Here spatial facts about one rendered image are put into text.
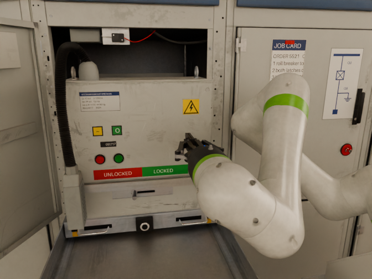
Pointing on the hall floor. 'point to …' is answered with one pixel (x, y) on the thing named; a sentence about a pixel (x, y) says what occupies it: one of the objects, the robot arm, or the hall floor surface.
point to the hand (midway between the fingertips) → (189, 140)
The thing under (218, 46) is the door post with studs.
